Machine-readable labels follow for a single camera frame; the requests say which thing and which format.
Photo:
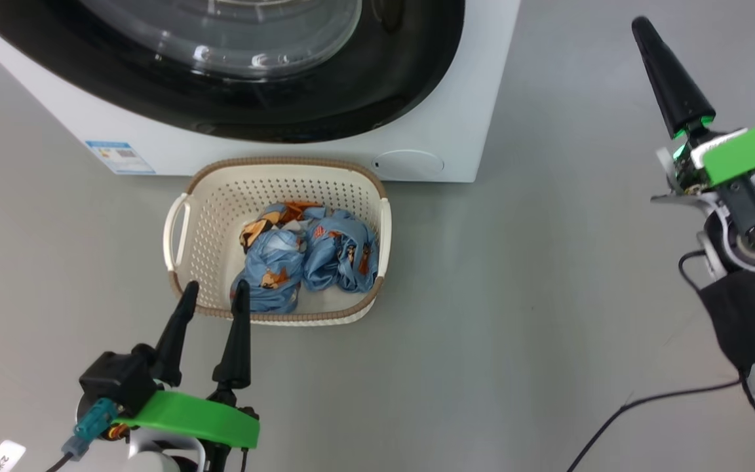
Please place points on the blue energy label sticker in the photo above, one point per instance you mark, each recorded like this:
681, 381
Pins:
120, 157

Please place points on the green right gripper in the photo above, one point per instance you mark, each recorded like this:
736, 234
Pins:
751, 147

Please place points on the round white filter cover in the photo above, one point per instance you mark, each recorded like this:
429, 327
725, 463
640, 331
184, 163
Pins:
410, 162

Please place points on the white printed tag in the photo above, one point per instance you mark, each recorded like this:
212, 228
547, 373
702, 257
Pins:
4, 457

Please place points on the blue garment with orange print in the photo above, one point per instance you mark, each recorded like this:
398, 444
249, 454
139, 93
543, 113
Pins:
335, 255

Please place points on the blue garment with white lining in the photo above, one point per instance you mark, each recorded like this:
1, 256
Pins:
272, 269

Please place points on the white front-load washing machine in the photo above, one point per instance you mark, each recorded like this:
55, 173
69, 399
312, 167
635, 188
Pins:
476, 98

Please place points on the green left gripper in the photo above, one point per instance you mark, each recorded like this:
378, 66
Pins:
194, 419

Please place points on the teal left camera connector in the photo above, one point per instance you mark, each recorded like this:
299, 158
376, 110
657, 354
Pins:
92, 423

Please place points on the black glass washing machine door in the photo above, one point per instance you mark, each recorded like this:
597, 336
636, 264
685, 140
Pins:
384, 85

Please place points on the cream perforated laundry basket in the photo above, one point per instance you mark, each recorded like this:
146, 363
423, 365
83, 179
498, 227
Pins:
220, 216

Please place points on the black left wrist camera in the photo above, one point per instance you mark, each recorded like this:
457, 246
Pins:
118, 380

